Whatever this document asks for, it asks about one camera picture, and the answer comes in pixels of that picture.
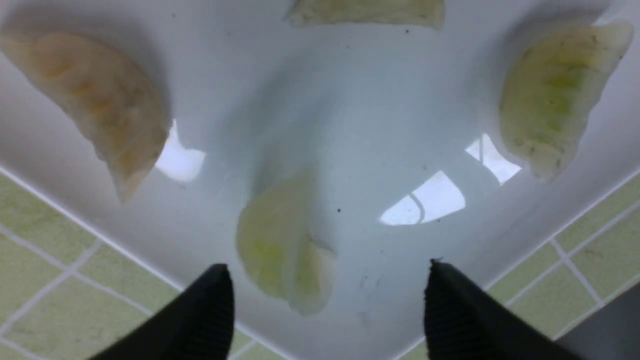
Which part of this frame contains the green checkered tablecloth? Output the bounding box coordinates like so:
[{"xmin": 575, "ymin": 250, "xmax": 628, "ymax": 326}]
[{"xmin": 0, "ymin": 176, "xmax": 639, "ymax": 360}]

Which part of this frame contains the white square plate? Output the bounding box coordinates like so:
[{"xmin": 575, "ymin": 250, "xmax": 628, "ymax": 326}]
[{"xmin": 1, "ymin": 0, "xmax": 639, "ymax": 360}]

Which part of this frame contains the pale dumpling left on plate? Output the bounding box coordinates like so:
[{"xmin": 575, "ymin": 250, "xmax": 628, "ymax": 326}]
[{"xmin": 1, "ymin": 31, "xmax": 170, "ymax": 203}]

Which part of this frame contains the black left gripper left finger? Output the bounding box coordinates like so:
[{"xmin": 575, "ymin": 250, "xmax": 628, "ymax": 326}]
[{"xmin": 92, "ymin": 263, "xmax": 235, "ymax": 360}]

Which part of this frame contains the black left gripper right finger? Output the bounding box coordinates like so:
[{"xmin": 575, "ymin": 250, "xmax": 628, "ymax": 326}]
[{"xmin": 423, "ymin": 259, "xmax": 578, "ymax": 360}]

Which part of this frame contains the green dumpling centre of plate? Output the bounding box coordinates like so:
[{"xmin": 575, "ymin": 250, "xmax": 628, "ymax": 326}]
[{"xmin": 499, "ymin": 20, "xmax": 634, "ymax": 183}]

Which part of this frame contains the green dumpling plate bottom edge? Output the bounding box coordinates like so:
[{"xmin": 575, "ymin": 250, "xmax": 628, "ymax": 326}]
[{"xmin": 288, "ymin": 0, "xmax": 446, "ymax": 30}]

